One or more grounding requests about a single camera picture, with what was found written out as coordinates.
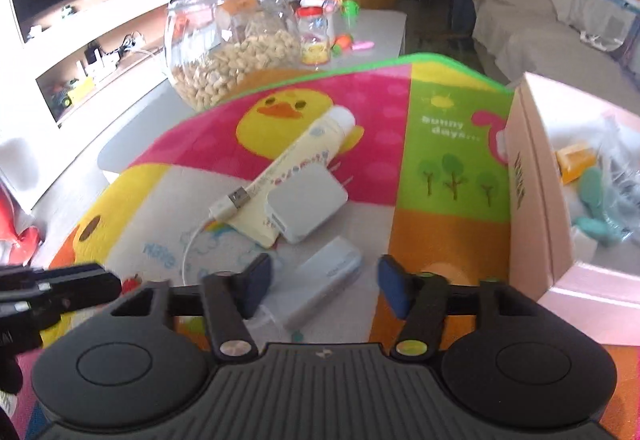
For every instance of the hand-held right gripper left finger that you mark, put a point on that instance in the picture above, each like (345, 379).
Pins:
(255, 287)

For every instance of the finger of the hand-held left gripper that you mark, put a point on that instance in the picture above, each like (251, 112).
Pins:
(27, 325)
(80, 282)

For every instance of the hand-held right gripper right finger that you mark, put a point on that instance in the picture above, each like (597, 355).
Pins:
(395, 287)

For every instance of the white power bank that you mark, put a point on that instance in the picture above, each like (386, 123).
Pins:
(320, 280)

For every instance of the pink cardboard box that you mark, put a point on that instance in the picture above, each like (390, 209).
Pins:
(540, 200)

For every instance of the clear plastic bag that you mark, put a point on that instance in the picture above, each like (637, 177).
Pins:
(620, 160)

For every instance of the red and white object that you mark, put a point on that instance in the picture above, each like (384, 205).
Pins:
(20, 240)

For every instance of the white charger block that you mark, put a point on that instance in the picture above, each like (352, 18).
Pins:
(310, 202)

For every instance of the white cream tube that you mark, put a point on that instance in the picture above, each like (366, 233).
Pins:
(295, 160)

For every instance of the colourful cartoon play mat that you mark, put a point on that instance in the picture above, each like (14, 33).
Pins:
(380, 120)

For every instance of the yellow toy truck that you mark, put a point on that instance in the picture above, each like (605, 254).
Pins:
(75, 92)

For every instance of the glass jar of nuts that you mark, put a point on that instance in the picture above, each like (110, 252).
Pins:
(235, 50)

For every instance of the orange carrot toy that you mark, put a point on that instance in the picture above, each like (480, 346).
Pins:
(341, 45)

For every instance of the small red-lidded plastic jar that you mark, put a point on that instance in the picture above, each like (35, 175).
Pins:
(315, 37)

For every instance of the white television cabinet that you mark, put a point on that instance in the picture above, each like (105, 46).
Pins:
(125, 20)

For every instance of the green toy bottle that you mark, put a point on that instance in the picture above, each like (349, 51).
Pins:
(348, 10)

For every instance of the grey sofa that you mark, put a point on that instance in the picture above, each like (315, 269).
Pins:
(540, 30)

